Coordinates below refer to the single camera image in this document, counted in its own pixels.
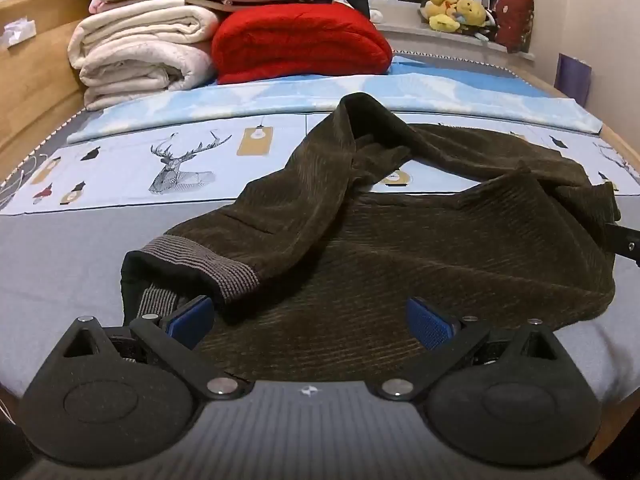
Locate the white folded quilt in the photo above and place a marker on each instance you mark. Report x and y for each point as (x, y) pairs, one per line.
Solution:
(145, 72)

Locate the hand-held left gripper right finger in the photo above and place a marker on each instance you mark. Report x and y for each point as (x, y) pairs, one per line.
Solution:
(430, 322)

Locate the tissue pack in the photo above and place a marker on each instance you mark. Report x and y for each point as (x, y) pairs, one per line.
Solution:
(17, 30)

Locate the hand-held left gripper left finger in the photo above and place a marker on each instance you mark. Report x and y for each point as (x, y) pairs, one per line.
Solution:
(192, 319)

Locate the deer print bed sheet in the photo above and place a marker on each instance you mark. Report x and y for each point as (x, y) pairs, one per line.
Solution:
(90, 240)

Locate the purple paper bag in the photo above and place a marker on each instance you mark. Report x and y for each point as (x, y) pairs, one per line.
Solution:
(574, 77)

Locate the light blue blanket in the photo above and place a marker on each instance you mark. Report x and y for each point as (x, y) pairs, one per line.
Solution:
(240, 97)

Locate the wooden bed frame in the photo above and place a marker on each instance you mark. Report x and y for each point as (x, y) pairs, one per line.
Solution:
(35, 85)

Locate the yellow plush toy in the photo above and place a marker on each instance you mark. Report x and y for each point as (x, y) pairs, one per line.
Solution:
(471, 11)
(442, 2)

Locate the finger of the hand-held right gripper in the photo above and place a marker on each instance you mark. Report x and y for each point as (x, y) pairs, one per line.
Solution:
(625, 242)

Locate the cream folded quilt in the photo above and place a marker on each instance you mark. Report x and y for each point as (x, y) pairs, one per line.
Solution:
(140, 22)

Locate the dark red cushion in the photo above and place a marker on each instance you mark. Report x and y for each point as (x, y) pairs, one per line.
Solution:
(515, 20)

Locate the red folded blanket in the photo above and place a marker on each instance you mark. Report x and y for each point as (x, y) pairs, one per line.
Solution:
(300, 42)

